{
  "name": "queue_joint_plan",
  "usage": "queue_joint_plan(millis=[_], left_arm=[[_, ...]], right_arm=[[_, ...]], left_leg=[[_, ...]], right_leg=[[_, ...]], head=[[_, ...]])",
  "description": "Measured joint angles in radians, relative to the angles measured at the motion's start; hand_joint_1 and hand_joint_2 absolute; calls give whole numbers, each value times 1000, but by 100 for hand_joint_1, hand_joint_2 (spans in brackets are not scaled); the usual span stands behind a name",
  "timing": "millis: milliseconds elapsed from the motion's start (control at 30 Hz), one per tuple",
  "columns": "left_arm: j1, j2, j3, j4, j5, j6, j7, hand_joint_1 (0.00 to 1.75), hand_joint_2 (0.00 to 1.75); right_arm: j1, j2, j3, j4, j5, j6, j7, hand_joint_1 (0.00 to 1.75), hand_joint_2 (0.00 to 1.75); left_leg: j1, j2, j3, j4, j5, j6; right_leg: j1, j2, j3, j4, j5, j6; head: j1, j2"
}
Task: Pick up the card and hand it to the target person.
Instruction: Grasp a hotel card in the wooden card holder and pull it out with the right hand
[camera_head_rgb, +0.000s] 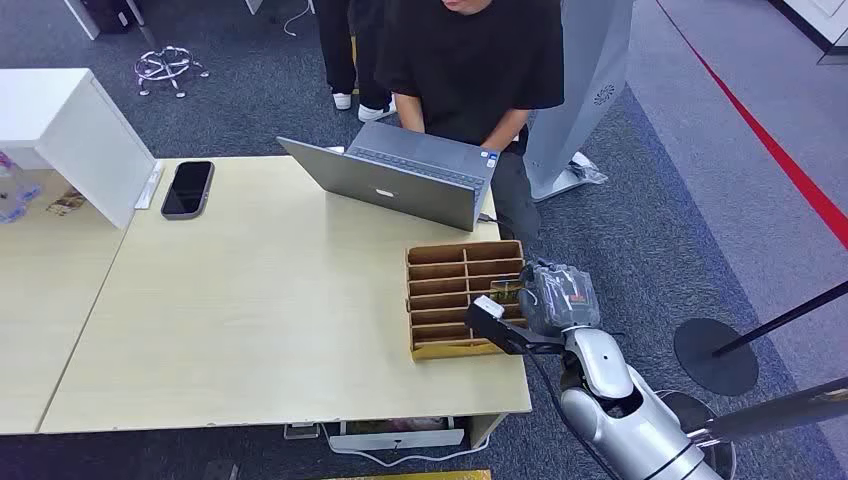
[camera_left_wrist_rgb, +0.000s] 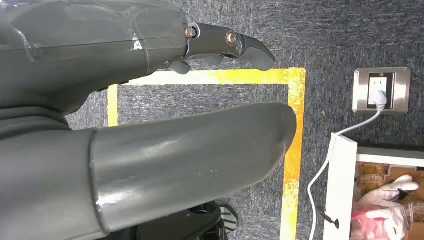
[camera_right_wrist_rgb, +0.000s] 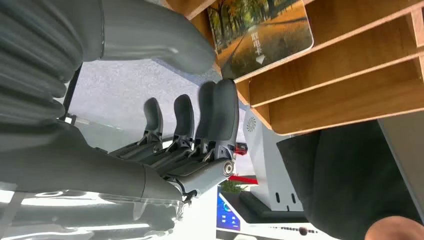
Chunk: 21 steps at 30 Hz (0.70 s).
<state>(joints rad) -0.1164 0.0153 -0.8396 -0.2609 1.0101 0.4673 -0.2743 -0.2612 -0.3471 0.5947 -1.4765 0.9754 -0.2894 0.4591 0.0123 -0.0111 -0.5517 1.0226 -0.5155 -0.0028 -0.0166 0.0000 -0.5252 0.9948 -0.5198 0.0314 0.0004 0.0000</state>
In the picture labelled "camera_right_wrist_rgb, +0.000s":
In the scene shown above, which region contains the green plant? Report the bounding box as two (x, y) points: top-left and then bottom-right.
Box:
(219, 178), (249, 195)

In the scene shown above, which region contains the grey flat panel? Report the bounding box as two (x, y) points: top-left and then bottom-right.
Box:
(377, 111), (424, 223)

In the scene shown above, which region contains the autumn trees picture card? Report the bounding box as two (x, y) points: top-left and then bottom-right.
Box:
(206, 0), (315, 80)

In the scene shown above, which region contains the white kiosk machine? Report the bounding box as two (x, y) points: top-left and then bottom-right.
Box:
(242, 109), (305, 213)

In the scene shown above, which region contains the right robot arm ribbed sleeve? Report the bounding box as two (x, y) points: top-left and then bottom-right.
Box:
(0, 0), (84, 129)

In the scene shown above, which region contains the blue display screen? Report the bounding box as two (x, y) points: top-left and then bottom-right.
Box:
(216, 187), (242, 232)

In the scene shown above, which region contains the wooden card rack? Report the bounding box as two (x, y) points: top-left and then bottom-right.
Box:
(159, 0), (424, 137)

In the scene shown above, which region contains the person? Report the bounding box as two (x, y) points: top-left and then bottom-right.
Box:
(276, 119), (424, 240)

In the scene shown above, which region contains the red strip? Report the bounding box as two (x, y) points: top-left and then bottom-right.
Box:
(228, 174), (259, 185)

